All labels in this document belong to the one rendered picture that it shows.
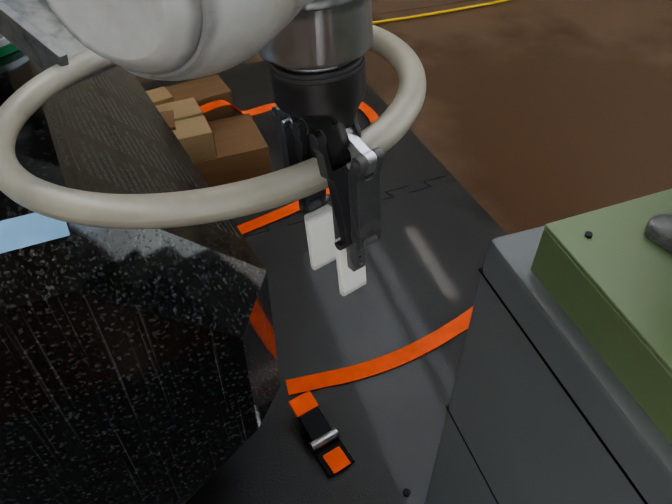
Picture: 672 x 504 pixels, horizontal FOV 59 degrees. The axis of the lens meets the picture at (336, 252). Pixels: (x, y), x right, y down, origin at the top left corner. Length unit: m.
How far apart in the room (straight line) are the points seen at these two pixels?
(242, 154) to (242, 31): 1.83
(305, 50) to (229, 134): 1.74
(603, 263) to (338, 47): 0.37
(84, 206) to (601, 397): 0.52
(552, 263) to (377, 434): 0.87
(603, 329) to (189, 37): 0.52
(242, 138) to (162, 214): 1.64
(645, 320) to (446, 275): 1.22
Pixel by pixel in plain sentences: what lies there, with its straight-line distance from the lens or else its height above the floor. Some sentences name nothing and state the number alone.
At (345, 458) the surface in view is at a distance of 1.43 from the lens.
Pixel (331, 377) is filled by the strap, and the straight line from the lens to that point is 1.55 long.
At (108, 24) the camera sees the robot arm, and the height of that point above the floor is 1.21.
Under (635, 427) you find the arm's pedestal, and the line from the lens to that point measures 0.65.
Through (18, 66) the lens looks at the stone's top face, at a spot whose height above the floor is 0.84.
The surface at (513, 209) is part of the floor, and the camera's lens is 2.12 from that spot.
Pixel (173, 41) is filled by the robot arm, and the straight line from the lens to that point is 0.24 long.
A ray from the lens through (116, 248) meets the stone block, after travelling 0.84.
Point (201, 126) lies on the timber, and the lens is 2.04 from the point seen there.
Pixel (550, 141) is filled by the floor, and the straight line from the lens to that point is 2.51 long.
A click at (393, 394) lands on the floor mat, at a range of 1.53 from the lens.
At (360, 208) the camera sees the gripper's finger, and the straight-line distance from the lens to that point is 0.49.
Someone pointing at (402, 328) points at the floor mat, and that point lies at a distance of 1.66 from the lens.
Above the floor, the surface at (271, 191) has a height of 1.00.
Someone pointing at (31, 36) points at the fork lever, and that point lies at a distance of 0.89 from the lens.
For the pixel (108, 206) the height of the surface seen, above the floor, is 0.99.
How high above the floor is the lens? 1.30
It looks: 44 degrees down
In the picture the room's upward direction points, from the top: straight up
